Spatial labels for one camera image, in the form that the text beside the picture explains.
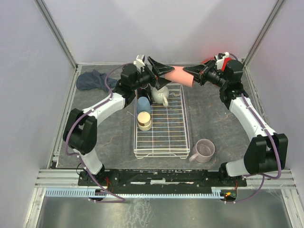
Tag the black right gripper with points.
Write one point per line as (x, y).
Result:
(204, 75)

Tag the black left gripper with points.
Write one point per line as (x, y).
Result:
(153, 75)

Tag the pink plastic cup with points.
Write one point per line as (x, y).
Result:
(178, 75)

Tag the cream ceramic mug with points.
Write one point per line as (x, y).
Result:
(161, 96)

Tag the blue plastic cup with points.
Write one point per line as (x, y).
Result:
(143, 105)

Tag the white wire dish rack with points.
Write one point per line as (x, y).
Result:
(169, 133)

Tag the lilac ceramic mug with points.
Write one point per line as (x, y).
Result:
(202, 151)

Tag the black mug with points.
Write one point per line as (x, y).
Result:
(146, 92)

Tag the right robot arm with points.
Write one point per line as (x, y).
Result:
(267, 149)

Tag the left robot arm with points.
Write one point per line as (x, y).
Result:
(80, 133)

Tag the red cloth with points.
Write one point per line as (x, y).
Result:
(206, 60)

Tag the dark blue cloth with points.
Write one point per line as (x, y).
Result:
(91, 80)

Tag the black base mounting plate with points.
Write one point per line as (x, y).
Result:
(166, 181)

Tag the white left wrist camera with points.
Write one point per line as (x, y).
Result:
(139, 62)

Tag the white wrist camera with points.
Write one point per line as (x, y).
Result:
(139, 62)
(221, 60)

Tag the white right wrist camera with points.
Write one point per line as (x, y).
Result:
(221, 60)

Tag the white slotted cable duct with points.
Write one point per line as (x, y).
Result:
(96, 193)

